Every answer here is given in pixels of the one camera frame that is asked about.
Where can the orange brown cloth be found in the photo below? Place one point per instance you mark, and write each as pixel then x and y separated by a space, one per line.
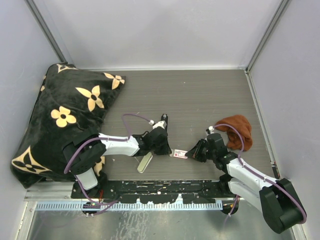
pixel 240 124

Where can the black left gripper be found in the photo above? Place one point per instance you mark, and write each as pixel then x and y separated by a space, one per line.
pixel 165 149

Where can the black stapler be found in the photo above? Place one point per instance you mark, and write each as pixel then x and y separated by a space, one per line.
pixel 164 118

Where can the red white staple box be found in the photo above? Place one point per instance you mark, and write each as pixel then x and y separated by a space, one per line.
pixel 180 154

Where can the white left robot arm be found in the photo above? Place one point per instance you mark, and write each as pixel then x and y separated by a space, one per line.
pixel 84 151

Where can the black floral cushion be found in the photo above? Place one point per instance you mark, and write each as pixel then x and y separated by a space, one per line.
pixel 70 101

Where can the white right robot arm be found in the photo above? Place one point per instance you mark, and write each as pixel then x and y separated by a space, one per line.
pixel 276 199

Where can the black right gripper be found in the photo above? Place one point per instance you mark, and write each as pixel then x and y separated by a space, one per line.
pixel 195 153

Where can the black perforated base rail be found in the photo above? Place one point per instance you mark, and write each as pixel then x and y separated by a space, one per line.
pixel 159 191

